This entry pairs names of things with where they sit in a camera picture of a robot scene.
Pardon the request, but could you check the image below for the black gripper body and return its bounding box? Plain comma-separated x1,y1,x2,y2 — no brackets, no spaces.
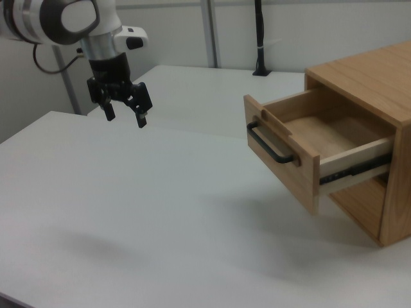
88,53,132,101

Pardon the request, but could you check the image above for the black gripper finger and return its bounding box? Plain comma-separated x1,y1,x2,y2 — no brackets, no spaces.
86,76,117,123
123,81,153,129

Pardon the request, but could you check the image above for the black metal drawer handle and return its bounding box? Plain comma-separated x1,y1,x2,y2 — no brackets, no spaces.
246,120,295,166

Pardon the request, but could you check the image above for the wooden drawer with black handle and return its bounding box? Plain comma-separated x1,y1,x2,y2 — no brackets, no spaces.
243,87,396,216

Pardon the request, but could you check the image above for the wooden drawer cabinet body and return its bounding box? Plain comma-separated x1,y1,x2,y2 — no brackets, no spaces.
304,40,411,248

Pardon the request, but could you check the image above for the black pole with white tie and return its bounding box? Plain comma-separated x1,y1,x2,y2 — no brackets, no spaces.
252,0,272,77

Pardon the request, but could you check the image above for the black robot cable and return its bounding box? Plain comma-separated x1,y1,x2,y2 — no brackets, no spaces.
31,42,85,74

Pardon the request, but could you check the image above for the grey metal partition post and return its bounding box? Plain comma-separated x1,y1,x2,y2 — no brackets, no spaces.
200,0,223,69

